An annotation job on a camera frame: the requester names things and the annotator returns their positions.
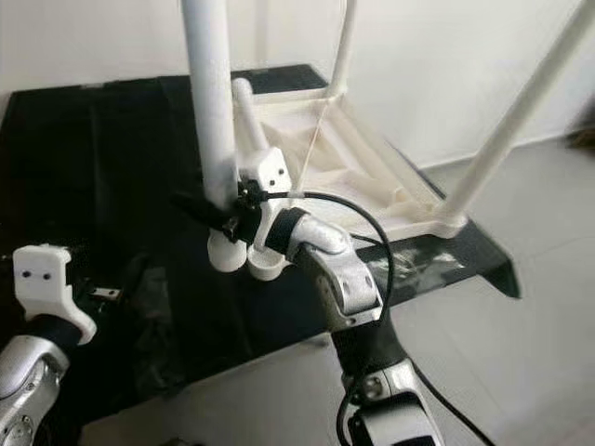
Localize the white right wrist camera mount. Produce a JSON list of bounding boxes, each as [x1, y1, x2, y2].
[[242, 147, 291, 252]]

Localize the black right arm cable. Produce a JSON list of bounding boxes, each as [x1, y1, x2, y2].
[[265, 190, 494, 446]]

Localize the white plastic children table top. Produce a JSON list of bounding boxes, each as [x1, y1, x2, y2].
[[223, 88, 468, 282]]

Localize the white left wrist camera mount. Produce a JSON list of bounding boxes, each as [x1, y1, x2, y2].
[[14, 244, 99, 347]]

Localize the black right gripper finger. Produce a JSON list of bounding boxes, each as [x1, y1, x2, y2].
[[172, 192, 231, 229]]

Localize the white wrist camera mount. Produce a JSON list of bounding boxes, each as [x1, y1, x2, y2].
[[242, 147, 291, 252], [14, 244, 99, 347]]

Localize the black tablecloth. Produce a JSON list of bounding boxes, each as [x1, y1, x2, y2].
[[0, 63, 522, 442]]

